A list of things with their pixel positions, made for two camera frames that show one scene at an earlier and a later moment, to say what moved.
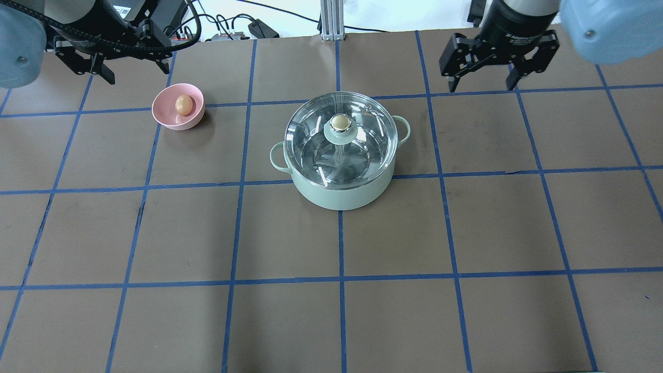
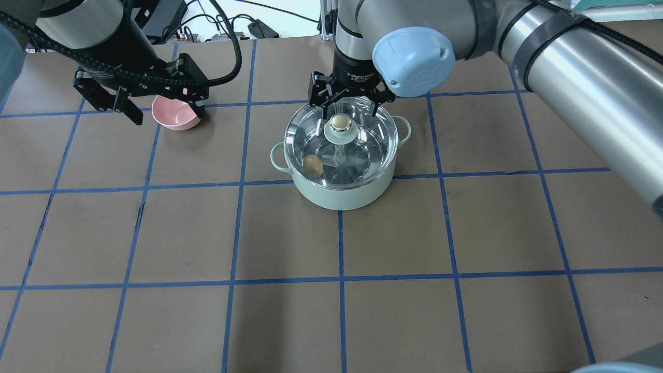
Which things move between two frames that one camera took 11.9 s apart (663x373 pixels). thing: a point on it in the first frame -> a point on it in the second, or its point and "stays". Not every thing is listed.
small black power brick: x=261 y=30 stays
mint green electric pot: x=348 y=199 stays
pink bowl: x=163 y=110 stays
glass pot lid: x=341 y=140 stays
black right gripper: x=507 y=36 -> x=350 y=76
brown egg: x=184 y=105 -> x=313 y=166
